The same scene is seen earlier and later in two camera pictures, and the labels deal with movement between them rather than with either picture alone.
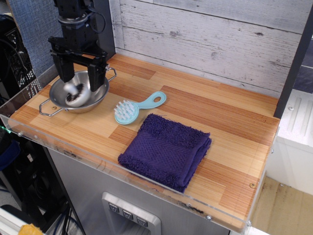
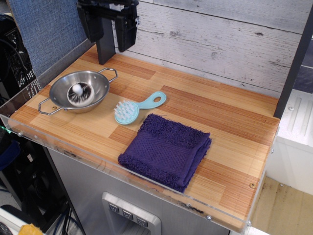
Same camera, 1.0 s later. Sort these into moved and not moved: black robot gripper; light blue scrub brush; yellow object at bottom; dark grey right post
Moved: black robot gripper
Not moved: dark grey right post; yellow object at bottom; light blue scrub brush
